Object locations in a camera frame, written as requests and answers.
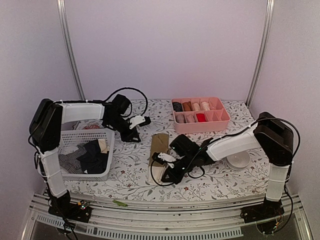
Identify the green tape scrap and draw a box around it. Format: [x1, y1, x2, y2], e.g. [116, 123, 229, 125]
[112, 199, 128, 207]

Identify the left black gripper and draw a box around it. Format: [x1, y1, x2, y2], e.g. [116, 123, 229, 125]
[106, 115, 141, 143]

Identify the left black cable loop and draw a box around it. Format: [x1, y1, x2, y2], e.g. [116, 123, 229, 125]
[103, 87, 149, 118]

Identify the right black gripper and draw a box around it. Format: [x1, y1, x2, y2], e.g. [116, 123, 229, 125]
[161, 154, 195, 186]

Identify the right aluminium frame post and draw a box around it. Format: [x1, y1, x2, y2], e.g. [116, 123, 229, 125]
[245, 0, 275, 108]

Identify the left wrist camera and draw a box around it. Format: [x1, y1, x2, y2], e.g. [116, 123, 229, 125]
[129, 115, 151, 130]

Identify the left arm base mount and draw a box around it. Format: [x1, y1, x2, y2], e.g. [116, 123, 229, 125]
[48, 191, 93, 223]

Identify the cream rolled underwear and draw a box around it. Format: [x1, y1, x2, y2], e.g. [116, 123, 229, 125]
[201, 101, 211, 111]

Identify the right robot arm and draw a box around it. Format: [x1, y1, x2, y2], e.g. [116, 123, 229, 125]
[151, 112, 301, 218]

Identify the pale pink rolled underwear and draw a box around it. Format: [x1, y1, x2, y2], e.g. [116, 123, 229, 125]
[192, 102, 201, 111]

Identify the cream underwear in basket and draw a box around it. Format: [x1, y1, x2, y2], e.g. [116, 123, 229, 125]
[98, 138, 110, 154]

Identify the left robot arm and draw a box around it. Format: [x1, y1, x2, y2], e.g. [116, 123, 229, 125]
[28, 94, 150, 217]

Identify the olive green underwear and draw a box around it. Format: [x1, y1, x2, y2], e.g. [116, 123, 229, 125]
[148, 133, 169, 186]

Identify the red white cloth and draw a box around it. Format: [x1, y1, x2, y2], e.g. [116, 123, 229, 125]
[80, 124, 102, 130]

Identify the right black cable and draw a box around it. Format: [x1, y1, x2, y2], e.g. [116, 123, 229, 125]
[148, 147, 208, 187]

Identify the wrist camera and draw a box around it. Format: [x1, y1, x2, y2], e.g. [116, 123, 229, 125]
[129, 115, 151, 130]
[152, 152, 176, 169]

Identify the mauve rolled underwear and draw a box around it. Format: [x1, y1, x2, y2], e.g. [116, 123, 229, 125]
[185, 114, 196, 123]

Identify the grey pink rolled underwear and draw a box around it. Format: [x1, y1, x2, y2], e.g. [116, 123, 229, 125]
[175, 114, 186, 124]

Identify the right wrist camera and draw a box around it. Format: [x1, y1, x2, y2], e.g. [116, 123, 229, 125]
[152, 152, 176, 169]

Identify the black striped rolled underwear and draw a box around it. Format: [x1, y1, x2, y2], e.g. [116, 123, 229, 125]
[172, 101, 184, 112]

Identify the left aluminium frame post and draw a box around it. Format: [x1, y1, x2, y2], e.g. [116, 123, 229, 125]
[56, 0, 85, 100]

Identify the white bowl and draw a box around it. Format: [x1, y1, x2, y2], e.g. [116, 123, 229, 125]
[226, 151, 250, 171]

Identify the red rolled underwear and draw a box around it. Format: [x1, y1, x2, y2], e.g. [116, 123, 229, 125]
[196, 113, 206, 123]

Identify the dark navy underwear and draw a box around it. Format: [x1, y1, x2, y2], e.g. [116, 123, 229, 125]
[77, 139, 109, 175]

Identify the pink divided organizer box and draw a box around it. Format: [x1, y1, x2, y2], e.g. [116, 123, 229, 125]
[171, 97, 230, 134]

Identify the grey striped underwear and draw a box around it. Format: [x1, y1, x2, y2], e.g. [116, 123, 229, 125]
[58, 149, 86, 174]

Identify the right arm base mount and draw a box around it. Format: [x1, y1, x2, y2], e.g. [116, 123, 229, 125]
[240, 197, 285, 223]

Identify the aluminium front rail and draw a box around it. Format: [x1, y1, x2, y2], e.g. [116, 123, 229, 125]
[21, 193, 315, 240]

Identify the white plastic laundry basket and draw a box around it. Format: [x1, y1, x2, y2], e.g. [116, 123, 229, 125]
[58, 129, 115, 182]

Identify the aluminium frame post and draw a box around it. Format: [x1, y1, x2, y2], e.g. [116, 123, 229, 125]
[56, 0, 85, 100]
[245, 0, 275, 108]

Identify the floral tablecloth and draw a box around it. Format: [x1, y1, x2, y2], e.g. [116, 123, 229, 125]
[65, 99, 270, 202]

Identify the brown rolled underwear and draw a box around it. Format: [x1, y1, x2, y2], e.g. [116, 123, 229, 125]
[182, 101, 193, 112]

